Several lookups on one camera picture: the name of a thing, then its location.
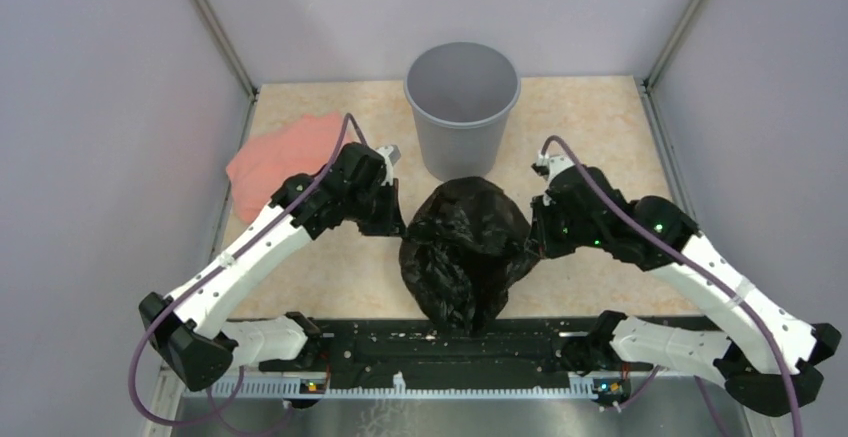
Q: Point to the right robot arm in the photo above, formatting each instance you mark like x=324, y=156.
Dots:
x=765, y=358

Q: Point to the black plastic trash bag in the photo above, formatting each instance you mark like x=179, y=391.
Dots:
x=462, y=251

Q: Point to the pink folded cloth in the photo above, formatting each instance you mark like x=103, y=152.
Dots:
x=262, y=165

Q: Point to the aluminium corner post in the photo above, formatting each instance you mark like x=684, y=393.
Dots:
x=687, y=19
x=223, y=44

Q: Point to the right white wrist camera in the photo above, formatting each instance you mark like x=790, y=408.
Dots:
x=557, y=171

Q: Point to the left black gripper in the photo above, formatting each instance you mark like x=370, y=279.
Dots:
x=392, y=222

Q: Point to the left aluminium corner post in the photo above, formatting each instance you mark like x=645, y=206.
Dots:
x=223, y=44

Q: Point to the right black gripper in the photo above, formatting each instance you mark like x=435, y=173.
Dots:
x=545, y=244

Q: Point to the right aluminium corner post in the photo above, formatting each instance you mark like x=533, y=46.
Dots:
x=687, y=19

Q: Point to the grey plastic trash bin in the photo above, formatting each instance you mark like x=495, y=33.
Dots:
x=461, y=95

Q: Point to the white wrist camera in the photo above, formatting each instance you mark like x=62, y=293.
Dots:
x=391, y=154
x=557, y=171

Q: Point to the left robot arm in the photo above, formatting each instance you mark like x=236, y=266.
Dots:
x=191, y=328

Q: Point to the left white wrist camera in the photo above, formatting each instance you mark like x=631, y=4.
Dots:
x=391, y=154

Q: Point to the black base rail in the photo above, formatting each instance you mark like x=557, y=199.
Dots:
x=509, y=354

